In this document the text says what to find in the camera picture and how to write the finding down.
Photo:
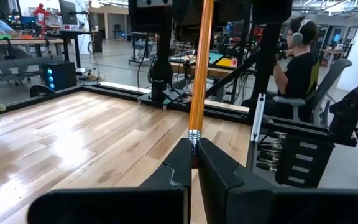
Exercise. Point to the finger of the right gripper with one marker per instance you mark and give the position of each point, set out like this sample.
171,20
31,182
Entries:
186,18
232,18

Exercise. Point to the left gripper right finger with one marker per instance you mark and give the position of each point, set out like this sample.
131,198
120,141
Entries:
275,208

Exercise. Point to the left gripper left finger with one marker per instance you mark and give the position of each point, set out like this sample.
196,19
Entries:
120,205

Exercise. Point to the yellow pencil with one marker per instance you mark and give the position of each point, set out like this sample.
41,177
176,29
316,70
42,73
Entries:
201,77

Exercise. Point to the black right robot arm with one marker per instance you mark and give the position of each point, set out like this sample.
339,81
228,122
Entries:
162,62

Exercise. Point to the grey office chair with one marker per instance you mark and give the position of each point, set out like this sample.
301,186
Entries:
328,84

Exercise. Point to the background computer monitor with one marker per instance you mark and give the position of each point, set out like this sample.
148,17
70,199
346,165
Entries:
67,12

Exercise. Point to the black computer tower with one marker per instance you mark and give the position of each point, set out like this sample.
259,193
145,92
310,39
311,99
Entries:
59,74

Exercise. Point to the background wooden desk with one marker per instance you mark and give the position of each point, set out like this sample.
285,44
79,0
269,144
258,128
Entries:
20,41

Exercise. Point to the silver frame bracket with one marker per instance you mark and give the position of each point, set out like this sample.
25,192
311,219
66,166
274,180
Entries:
258,118

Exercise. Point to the black curved frame bracket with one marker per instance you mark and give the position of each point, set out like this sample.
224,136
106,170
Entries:
40,88

